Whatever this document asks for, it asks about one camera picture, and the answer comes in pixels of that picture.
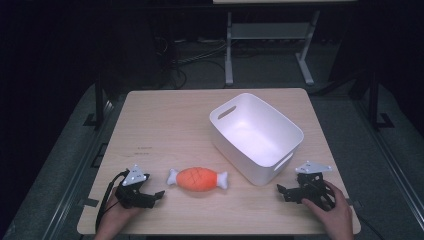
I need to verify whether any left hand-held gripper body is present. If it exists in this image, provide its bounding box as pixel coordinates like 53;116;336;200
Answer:
114;163;158;210

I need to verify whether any person's right hand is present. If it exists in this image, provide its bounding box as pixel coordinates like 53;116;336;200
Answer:
301;180;355;240

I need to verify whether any bundle of floor cables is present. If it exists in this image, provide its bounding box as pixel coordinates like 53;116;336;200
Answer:
152;35;228;90

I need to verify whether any black metal stand post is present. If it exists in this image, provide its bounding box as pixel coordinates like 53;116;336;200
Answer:
83;74;115;130
365;71;396;131

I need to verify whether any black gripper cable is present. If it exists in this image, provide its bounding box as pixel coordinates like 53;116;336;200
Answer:
95;169;130;232

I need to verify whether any orange plush meat toy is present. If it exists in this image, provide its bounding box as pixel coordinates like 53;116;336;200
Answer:
165;166;229;193

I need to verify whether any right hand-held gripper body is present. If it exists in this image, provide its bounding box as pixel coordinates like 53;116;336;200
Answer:
294;160;336;212

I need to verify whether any white plastic basket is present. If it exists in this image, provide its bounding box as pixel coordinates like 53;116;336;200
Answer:
208;92;305;187

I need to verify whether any white metal table frame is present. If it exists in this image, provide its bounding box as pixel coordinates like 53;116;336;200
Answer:
224;9;322;87

